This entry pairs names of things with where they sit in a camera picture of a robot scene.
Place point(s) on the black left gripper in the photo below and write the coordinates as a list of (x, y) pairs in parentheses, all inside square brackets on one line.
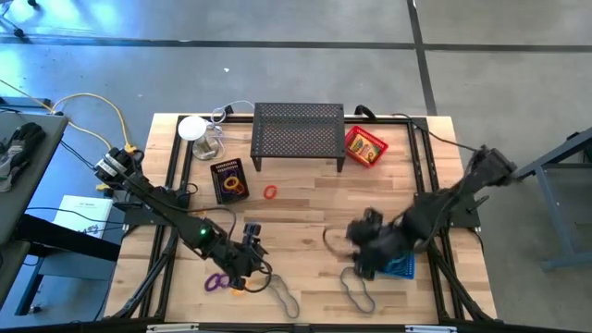
[(245, 261)]

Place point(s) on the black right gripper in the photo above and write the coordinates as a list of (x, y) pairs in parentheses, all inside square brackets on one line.
[(379, 240)]

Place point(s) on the blue plastic basket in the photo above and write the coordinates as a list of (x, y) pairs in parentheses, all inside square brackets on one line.
[(409, 276)]

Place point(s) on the yellow crayon box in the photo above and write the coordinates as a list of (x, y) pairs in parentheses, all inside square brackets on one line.
[(372, 151), (358, 144)]

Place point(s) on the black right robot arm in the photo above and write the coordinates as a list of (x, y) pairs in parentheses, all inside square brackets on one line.
[(462, 189)]

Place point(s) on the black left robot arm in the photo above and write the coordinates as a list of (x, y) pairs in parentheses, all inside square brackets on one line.
[(185, 222)]

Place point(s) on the black plastic basket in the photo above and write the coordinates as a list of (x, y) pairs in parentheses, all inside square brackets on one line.
[(217, 194)]

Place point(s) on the red plastic basket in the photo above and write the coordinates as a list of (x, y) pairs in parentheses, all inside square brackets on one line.
[(384, 148)]

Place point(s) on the black perforated metal riser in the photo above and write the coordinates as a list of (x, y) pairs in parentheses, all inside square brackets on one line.
[(296, 129)]

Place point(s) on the glass jar with white lid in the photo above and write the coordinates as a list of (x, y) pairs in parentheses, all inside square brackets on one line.
[(192, 128)]

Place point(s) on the white booklet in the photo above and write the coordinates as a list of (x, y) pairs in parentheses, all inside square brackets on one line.
[(83, 213)]

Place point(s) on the grey side table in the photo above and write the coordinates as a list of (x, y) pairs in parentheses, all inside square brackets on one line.
[(41, 185)]

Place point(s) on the grey black work glove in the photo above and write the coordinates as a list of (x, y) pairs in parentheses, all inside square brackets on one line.
[(20, 143)]

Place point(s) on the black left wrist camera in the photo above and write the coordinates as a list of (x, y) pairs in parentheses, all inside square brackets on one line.
[(252, 233)]

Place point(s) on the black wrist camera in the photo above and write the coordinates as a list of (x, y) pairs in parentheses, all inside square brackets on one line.
[(373, 215), (252, 233)]

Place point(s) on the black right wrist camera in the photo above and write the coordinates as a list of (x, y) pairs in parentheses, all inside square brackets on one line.
[(373, 215)]

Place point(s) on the silver aluminium bracket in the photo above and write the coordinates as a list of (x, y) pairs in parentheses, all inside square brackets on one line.
[(430, 329), (171, 327)]

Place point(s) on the black aluminium rig frame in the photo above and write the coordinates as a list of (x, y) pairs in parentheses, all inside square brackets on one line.
[(398, 121)]

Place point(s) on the blue-grey metal table frame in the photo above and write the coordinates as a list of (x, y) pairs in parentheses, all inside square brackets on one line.
[(552, 215)]

